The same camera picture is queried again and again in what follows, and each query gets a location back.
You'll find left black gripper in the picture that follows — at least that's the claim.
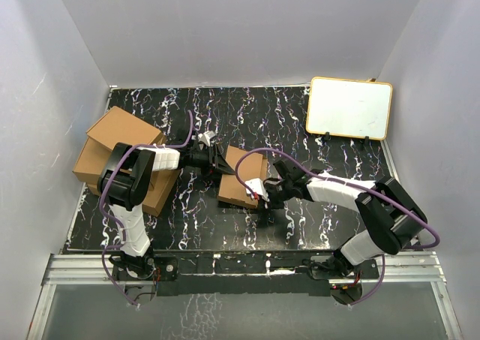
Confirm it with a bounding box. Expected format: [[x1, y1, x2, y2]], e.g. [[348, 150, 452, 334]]
[[187, 146, 234, 181]]

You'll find brown cardboard box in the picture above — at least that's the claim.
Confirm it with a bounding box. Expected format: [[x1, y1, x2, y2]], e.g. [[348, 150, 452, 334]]
[[216, 145, 269, 209]]

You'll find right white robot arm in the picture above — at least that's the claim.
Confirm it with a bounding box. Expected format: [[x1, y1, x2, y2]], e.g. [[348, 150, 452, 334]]
[[260, 161, 428, 278]]

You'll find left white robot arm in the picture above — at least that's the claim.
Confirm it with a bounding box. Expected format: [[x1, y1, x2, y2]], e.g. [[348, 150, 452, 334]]
[[97, 134, 234, 279]]

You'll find top small folded cardboard box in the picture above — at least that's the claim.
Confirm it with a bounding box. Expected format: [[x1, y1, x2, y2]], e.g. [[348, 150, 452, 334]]
[[86, 106, 164, 150]]

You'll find middle folded cardboard box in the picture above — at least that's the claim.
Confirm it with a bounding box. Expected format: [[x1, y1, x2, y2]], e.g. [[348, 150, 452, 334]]
[[73, 138, 111, 184]]

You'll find bottom folded cardboard box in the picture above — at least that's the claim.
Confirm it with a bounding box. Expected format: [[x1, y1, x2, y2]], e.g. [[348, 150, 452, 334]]
[[86, 169, 183, 217]]

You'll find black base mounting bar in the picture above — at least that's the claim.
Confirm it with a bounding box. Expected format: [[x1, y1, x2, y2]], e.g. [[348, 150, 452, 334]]
[[109, 251, 380, 301]]

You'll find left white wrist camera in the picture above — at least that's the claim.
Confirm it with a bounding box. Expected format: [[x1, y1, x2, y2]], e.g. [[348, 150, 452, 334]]
[[197, 131, 216, 146]]

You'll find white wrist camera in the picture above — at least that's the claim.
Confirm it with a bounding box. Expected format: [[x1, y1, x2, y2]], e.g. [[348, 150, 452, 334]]
[[245, 178, 269, 203], [197, 131, 216, 146]]

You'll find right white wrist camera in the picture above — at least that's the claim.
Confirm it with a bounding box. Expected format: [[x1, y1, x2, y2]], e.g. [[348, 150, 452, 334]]
[[245, 178, 269, 203]]

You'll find white board yellow frame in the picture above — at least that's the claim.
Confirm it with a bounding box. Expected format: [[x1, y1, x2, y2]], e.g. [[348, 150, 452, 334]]
[[306, 77, 393, 140]]

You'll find aluminium frame rail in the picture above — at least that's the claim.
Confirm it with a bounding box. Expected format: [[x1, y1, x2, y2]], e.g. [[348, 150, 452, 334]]
[[27, 251, 463, 339]]

